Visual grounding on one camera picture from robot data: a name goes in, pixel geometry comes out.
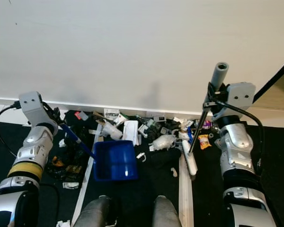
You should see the blue plastic dustpan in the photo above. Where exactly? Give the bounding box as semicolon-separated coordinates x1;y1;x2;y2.
60;123;139;182

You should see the small red packet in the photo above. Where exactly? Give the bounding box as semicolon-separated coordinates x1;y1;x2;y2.
74;111;89;121

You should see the black plastic bag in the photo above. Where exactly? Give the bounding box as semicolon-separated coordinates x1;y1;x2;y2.
46;135;91;183

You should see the brown wooden stick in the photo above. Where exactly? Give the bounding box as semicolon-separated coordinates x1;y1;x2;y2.
92;111;107;122

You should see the white baseboard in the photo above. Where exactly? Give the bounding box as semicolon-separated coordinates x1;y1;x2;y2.
0;96;284;126

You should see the orange snack wrapper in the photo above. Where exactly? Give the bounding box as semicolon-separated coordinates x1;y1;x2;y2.
197;134;213;150

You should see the white label card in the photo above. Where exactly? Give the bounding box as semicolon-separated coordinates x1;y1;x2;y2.
104;108;120;119

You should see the white paper cup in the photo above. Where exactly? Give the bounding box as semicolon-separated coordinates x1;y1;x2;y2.
101;122;123;141

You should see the small flat white wrapper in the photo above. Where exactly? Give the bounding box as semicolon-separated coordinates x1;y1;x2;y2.
63;182;80;190

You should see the thin white wooden strip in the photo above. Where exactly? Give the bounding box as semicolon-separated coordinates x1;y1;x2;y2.
71;124;105;227

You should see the crumpled white plastic bag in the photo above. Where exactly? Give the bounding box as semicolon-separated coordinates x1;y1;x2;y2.
149;134;177;152

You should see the flat white box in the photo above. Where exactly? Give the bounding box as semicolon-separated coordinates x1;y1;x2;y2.
123;120;139;147

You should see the small white box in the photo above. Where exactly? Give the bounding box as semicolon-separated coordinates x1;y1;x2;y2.
138;122;150;138

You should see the black cloth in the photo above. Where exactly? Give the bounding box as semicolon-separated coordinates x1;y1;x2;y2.
149;149;181;169

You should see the black carpet mat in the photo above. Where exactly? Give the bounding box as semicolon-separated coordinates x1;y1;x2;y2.
0;117;284;227

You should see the grey left robot leg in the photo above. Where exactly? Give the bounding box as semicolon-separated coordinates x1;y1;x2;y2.
82;195;117;227

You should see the grey robot leg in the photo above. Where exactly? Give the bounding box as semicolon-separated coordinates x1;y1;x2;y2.
151;195;183;227
82;195;117;227

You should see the wide white wooden strip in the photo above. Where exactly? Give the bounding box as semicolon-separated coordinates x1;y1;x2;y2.
178;154;195;227

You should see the grey right robot leg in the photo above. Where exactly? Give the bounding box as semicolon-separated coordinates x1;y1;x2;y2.
151;195;183;227

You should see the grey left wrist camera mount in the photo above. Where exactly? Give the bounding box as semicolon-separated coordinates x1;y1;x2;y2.
18;91;58;128

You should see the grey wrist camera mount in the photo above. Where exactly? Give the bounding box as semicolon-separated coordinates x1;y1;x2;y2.
18;91;58;128
225;82;257;122

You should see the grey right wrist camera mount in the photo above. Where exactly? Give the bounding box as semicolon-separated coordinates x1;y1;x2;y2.
225;82;257;122

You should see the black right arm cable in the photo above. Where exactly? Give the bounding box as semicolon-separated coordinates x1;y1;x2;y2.
215;99;266;178

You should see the dark door frame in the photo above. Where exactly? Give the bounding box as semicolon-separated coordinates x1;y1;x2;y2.
253;61;284;115

